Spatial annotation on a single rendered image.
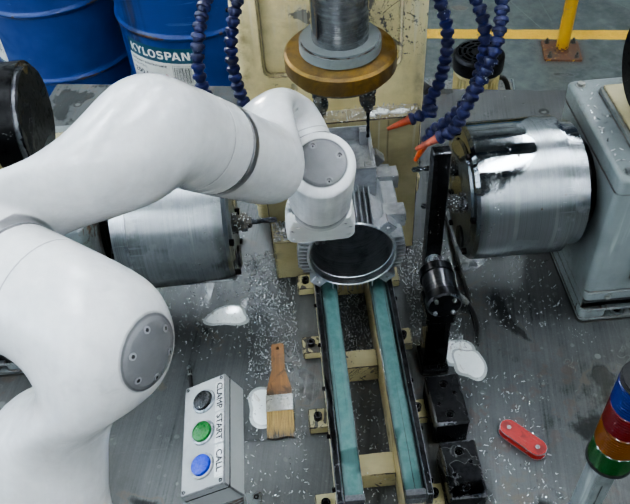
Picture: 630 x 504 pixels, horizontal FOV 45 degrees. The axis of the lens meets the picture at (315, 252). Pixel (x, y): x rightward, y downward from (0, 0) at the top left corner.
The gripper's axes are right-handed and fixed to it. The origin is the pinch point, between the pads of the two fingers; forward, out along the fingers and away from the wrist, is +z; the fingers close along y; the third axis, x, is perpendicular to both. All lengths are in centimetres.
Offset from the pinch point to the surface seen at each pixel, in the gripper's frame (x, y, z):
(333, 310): -9.6, 1.8, 19.8
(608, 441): -35, 33, -17
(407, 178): 16.1, 19.1, 25.8
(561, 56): 128, 126, 204
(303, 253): -0.2, -2.7, 12.9
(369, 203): 6.6, 9.3, 8.7
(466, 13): 168, 92, 229
